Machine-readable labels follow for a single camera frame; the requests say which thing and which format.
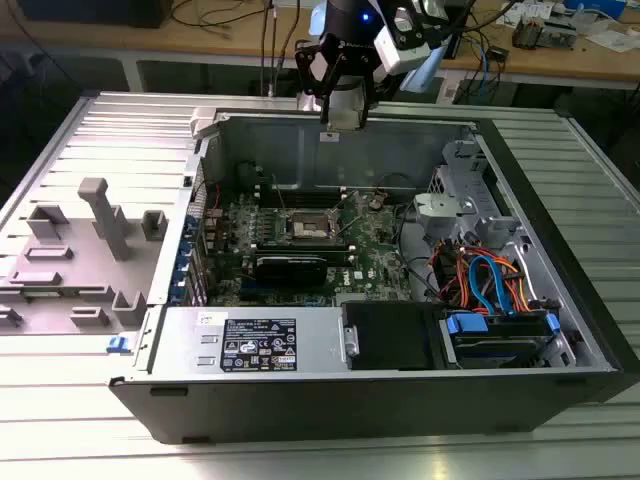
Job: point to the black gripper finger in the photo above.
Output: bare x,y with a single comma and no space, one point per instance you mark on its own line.
377,75
310,60

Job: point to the metal locking lever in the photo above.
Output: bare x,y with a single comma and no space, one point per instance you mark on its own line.
279,191

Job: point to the black RAM slot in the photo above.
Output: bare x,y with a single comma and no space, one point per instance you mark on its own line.
340,256
310,190
310,200
300,245

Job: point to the CPU socket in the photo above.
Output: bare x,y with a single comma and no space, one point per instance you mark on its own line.
305,227

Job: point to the small black box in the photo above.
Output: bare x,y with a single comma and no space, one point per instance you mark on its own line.
460,35

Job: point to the round coin battery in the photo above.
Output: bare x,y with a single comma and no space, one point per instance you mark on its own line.
376,203

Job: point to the metal cooler on desk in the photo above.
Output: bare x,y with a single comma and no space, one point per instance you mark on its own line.
527,32

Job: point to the wooden desk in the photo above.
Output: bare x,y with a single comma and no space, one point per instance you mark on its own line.
550,65

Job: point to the green motherboard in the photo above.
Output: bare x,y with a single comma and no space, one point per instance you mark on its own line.
370,250

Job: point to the metal drive cage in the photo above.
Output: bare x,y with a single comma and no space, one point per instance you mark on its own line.
495,225

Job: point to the black graphics card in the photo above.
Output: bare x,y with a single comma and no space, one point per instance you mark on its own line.
290,270

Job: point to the large black box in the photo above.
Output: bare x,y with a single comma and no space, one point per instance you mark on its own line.
100,12

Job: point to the silver chipset heatsink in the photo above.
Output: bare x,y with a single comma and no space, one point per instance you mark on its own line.
362,299

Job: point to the white paper sheet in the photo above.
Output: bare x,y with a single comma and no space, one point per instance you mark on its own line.
612,41

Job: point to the black disk bay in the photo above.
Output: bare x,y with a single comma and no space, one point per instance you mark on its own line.
390,335

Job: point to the hard disk in blue carrier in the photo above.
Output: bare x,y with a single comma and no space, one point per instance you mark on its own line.
500,345

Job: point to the silver power supply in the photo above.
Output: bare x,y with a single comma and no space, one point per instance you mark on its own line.
185,340

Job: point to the grey parts rack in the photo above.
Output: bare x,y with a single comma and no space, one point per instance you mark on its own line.
90,280

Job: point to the black PC case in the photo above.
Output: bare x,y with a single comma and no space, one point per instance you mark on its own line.
300,410

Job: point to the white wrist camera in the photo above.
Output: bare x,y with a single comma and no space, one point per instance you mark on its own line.
395,52

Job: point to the grey metal bracket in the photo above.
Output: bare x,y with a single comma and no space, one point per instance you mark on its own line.
435,210

